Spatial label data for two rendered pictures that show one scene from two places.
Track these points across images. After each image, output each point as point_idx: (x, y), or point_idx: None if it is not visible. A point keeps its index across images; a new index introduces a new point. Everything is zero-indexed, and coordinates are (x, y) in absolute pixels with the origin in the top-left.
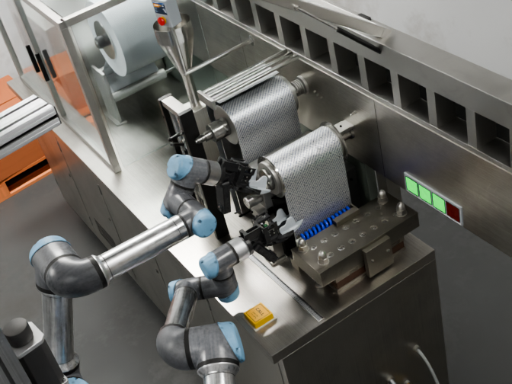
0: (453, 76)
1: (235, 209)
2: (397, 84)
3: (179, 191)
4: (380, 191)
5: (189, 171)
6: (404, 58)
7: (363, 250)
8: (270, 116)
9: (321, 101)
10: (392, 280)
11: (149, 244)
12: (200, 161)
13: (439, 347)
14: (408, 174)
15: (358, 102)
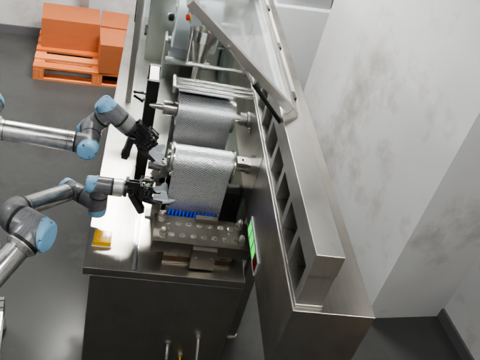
0: (296, 166)
1: None
2: (276, 151)
3: (93, 120)
4: (239, 220)
5: (107, 111)
6: (285, 135)
7: (193, 246)
8: (207, 123)
9: (248, 138)
10: (201, 280)
11: (40, 136)
12: (121, 111)
13: (216, 348)
14: (252, 219)
15: (258, 151)
